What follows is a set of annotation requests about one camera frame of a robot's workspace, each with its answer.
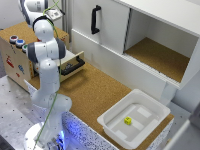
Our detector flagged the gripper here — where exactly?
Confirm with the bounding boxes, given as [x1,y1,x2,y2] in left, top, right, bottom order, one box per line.
[44,8,65,21]

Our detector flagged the blue button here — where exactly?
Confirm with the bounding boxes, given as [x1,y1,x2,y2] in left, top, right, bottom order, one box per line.
[15,38,26,48]

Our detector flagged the green button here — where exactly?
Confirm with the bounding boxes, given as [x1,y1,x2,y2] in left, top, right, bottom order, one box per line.
[21,43,29,54]

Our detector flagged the red button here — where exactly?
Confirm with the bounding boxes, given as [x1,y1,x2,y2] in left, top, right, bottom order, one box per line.
[9,34,19,44]

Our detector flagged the white sliding door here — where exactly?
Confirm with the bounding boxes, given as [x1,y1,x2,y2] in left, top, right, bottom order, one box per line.
[71,0,131,55]

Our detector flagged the wooden drawer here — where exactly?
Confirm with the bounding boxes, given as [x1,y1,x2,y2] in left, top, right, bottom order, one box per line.
[57,49,86,83]

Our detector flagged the wooden drawer box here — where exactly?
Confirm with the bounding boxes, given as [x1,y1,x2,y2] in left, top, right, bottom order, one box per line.
[0,21,71,93]

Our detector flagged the white cabinet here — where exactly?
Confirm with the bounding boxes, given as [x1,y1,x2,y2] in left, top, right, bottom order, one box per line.
[70,0,200,107]

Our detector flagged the yellow block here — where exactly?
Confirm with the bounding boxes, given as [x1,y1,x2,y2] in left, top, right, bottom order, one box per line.
[124,117,132,126]

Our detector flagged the white plastic box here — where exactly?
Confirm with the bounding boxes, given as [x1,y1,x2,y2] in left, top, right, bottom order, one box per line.
[96,88,172,150]

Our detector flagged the black door handle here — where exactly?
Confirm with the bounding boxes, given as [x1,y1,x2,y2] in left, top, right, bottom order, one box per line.
[90,4,102,36]

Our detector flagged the black drawer handle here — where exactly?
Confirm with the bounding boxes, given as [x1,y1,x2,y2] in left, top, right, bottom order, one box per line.
[60,55,86,77]

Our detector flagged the green cable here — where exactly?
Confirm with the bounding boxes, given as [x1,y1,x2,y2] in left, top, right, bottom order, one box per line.
[32,0,65,150]

